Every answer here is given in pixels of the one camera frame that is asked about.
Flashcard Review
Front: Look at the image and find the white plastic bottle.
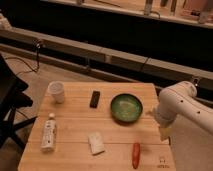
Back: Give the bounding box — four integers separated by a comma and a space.
41, 113, 56, 152

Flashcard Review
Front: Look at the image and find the green bowl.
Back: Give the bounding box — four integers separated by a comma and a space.
110, 93, 143, 123

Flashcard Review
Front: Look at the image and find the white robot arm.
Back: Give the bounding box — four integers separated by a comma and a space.
153, 81, 213, 141

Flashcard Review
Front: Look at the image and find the black cable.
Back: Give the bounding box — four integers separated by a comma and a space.
3, 39, 44, 76

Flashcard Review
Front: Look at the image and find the black rectangular block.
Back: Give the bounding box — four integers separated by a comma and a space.
90, 91, 100, 108

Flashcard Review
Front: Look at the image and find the white paper cup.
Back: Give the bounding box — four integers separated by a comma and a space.
47, 81, 65, 103

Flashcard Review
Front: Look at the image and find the red pepper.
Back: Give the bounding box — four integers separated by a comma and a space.
132, 143, 140, 169

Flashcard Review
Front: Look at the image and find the black office chair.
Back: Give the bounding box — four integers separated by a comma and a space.
0, 54, 36, 149

